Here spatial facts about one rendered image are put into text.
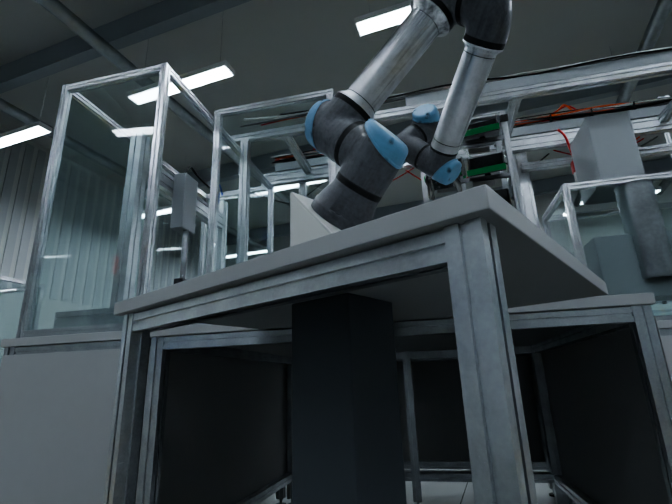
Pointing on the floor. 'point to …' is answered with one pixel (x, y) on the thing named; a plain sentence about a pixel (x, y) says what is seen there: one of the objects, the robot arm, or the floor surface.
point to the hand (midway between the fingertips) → (446, 194)
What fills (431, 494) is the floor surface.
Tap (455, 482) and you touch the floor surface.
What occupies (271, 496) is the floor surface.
